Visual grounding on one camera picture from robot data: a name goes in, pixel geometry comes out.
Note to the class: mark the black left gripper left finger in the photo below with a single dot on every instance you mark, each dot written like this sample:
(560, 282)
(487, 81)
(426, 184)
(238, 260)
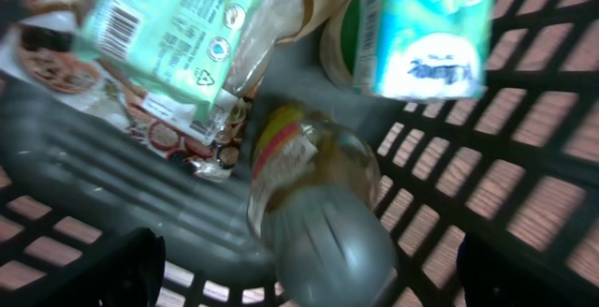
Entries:
(128, 271)

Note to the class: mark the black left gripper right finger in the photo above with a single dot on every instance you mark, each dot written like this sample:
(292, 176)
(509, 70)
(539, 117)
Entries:
(491, 279)

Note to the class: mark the yellow drink bottle grey cap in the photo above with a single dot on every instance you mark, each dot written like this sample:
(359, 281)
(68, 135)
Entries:
(313, 186)

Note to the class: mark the teal white tissue pack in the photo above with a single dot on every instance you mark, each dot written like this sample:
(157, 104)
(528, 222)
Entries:
(422, 49)

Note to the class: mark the green white can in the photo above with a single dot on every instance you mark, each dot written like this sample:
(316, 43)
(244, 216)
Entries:
(338, 46)

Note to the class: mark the dark grey plastic basket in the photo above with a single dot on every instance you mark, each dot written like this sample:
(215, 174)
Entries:
(518, 168)

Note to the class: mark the brown white snack bag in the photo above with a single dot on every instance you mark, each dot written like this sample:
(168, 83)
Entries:
(37, 48)

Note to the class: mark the mint green tissue pack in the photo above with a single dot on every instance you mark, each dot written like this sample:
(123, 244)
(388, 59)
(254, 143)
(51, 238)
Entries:
(181, 49)

